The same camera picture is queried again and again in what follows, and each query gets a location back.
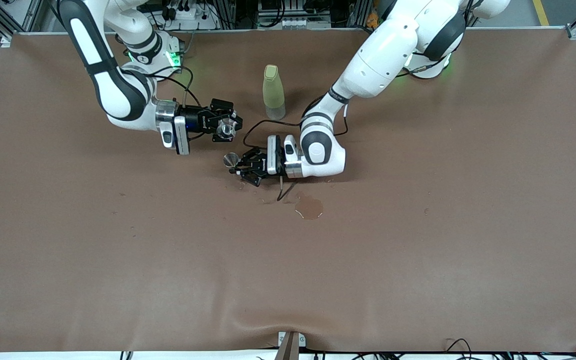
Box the small clear glass cup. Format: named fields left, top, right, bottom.
left=216, top=117, right=239, bottom=138

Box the yellow-green bottle with clear base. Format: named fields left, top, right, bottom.
left=262, top=64, right=287, bottom=121

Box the large brown liquid puddle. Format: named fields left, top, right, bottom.
left=294, top=192, right=324, bottom=221

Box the white power strip with plugs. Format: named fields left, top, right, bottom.
left=165, top=4, right=219, bottom=31

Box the brown table mat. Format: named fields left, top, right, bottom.
left=0, top=27, right=576, bottom=353

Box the long white socket strip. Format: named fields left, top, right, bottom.
left=258, top=17, right=331, bottom=30

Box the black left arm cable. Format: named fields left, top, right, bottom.
left=243, top=87, right=349, bottom=202

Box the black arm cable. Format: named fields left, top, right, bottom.
left=138, top=65, right=206, bottom=141
left=243, top=87, right=349, bottom=202

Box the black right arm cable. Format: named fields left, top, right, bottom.
left=138, top=65, right=206, bottom=141

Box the grey metal table bracket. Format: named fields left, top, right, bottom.
left=278, top=331, right=306, bottom=360

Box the thin black cable loop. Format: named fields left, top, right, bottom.
left=443, top=338, right=474, bottom=357

